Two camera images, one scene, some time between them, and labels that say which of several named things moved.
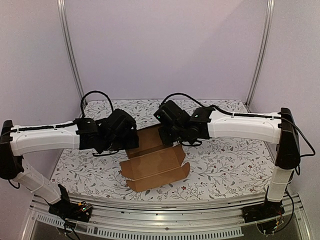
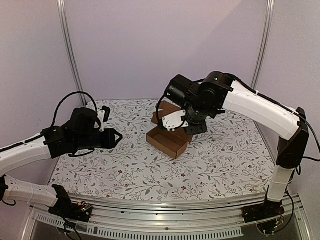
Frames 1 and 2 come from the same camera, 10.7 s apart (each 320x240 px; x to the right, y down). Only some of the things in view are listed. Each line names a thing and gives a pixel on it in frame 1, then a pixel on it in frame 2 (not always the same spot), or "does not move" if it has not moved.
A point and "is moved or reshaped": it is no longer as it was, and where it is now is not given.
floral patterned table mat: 221,169 does not move
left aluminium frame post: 61,6 does not move
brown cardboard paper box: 154,164 is moved or reshaped
